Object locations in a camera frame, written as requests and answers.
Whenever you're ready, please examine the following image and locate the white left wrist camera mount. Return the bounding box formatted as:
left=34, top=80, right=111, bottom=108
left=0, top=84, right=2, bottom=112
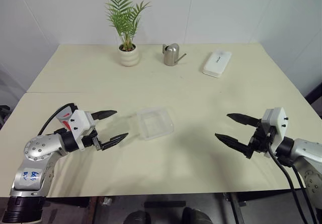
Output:
left=65, top=110, right=98, bottom=151

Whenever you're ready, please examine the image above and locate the grey red-marked wrist connector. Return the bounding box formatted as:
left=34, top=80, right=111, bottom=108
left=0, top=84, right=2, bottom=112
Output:
left=55, top=105, right=79, bottom=131

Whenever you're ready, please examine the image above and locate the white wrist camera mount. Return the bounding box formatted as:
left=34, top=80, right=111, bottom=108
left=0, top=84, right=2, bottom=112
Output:
left=260, top=107, right=290, bottom=159
left=65, top=110, right=98, bottom=151

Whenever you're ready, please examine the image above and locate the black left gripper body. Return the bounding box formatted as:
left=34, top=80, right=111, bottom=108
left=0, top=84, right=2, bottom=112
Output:
left=80, top=112, right=104, bottom=152

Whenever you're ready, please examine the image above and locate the dark metal table leg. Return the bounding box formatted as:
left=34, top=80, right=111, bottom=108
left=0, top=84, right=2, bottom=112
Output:
left=222, top=192, right=246, bottom=224

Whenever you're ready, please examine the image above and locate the white rectangular lidded box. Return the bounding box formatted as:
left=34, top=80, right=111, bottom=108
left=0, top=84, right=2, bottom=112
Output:
left=201, top=49, right=232, bottom=79

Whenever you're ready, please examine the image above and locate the dark rounded shape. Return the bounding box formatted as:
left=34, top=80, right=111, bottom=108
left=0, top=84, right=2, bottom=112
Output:
left=181, top=207, right=214, bottom=224
left=125, top=210, right=151, bottom=224

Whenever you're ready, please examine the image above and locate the green palm plant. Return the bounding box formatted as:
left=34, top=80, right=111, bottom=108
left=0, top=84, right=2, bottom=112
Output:
left=105, top=0, right=151, bottom=51

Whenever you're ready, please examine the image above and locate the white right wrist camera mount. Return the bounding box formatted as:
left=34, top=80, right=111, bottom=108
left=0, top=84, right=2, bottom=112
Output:
left=260, top=107, right=290, bottom=159

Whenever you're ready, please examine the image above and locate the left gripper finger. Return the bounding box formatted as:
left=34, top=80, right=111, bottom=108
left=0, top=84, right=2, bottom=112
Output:
left=92, top=110, right=118, bottom=121
left=97, top=132, right=129, bottom=151

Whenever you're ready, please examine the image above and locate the black bar under table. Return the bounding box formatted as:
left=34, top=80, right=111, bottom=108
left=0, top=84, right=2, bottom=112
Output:
left=144, top=200, right=187, bottom=209

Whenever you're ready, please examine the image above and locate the small grey table bracket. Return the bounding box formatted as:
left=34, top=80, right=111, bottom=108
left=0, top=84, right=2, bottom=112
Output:
left=100, top=196, right=114, bottom=207

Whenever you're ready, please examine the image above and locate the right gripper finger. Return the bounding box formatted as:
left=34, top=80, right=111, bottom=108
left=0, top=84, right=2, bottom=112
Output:
left=214, top=132, right=252, bottom=159
left=226, top=113, right=261, bottom=128

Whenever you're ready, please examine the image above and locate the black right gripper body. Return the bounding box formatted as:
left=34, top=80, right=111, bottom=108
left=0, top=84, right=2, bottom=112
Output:
left=248, top=118, right=276, bottom=159

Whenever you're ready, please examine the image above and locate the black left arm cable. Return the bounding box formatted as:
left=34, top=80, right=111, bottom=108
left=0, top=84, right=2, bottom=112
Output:
left=37, top=103, right=77, bottom=136

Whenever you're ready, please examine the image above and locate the clear plastic container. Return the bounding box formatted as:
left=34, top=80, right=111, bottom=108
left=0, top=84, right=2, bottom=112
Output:
left=135, top=106, right=176, bottom=141

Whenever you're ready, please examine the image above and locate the dark panel beside table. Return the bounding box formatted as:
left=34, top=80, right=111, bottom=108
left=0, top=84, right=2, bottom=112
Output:
left=303, top=79, right=322, bottom=120

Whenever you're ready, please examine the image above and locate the white ribbed plant pot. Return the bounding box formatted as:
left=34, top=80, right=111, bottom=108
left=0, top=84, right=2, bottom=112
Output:
left=118, top=43, right=140, bottom=67

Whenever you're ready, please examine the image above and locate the dark chair beside table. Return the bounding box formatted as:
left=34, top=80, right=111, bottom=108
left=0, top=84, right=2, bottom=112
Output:
left=0, top=105, right=11, bottom=130

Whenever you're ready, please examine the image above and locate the stainless steel watering can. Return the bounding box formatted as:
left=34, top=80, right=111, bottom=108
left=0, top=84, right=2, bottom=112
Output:
left=162, top=43, right=188, bottom=66

